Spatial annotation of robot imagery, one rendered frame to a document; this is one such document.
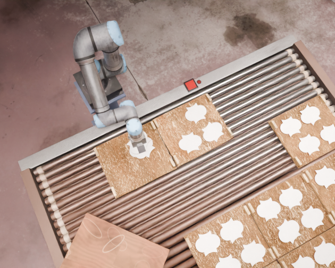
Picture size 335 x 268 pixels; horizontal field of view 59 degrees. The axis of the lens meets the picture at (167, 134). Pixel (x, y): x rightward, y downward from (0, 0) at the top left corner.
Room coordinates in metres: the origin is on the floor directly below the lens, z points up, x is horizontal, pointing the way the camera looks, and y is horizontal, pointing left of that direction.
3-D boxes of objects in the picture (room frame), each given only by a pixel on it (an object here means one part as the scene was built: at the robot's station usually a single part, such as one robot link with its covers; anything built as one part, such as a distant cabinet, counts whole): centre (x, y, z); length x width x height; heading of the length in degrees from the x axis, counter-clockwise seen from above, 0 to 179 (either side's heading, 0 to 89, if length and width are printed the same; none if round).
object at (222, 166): (0.34, -0.28, 0.90); 1.95 x 0.05 x 0.05; 121
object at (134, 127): (0.47, 0.17, 1.29); 0.09 x 0.08 x 0.11; 22
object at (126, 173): (0.40, 0.20, 0.93); 0.41 x 0.35 x 0.02; 120
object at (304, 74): (0.60, -0.13, 0.90); 1.95 x 0.05 x 0.05; 121
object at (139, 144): (0.45, 0.16, 1.13); 0.12 x 0.09 x 0.16; 25
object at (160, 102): (0.83, 0.01, 0.89); 2.08 x 0.09 x 0.06; 121
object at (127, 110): (0.56, 0.22, 1.29); 0.11 x 0.11 x 0.08; 22
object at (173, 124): (0.61, -0.16, 0.93); 0.41 x 0.35 x 0.02; 121
